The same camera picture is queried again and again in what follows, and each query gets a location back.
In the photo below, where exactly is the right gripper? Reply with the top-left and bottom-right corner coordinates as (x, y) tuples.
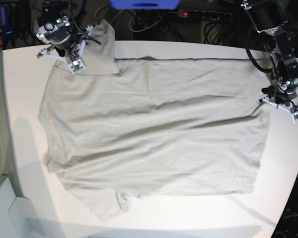
(36, 23), (97, 64)

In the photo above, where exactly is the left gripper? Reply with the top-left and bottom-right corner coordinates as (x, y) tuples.
(258, 85), (298, 114)

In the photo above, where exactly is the beige t-shirt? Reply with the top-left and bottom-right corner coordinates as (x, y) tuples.
(39, 21), (270, 222)

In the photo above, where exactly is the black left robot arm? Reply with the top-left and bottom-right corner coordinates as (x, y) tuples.
(241, 0), (298, 121)

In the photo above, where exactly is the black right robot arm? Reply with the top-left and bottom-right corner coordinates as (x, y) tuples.
(34, 0), (101, 72)

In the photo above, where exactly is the blue plastic box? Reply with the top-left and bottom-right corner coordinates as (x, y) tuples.
(110, 0), (180, 10)

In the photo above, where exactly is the black power strip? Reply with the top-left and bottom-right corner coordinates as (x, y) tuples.
(177, 9), (233, 21)

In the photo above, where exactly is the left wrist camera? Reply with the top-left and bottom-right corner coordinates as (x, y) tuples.
(292, 110), (298, 123)

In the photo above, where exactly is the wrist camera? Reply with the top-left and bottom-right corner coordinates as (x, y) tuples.
(292, 110), (298, 123)
(68, 59), (85, 74)

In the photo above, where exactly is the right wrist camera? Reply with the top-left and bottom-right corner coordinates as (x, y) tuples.
(68, 59), (85, 74)

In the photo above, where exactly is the white cable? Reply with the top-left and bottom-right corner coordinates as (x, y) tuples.
(128, 14), (162, 33)

